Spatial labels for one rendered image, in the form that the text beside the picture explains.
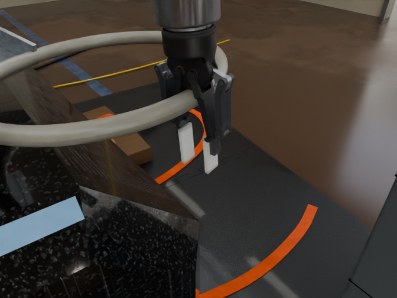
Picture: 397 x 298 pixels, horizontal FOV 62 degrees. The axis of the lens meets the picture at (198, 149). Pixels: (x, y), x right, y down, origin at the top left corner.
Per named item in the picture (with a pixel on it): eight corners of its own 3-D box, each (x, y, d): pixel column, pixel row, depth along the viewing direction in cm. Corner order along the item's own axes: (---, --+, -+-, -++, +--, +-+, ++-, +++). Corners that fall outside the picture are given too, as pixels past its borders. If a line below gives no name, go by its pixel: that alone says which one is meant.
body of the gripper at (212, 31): (229, 20, 45) (230, 84, 50) (182, 15, 50) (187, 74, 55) (195, 34, 41) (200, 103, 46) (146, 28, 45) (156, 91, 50)
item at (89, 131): (-110, 125, 55) (-121, 108, 53) (83, 38, 92) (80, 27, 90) (145, 181, 37) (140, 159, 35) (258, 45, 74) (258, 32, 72)
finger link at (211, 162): (212, 129, 54) (217, 130, 54) (214, 164, 58) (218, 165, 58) (201, 137, 52) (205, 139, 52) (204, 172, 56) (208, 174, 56)
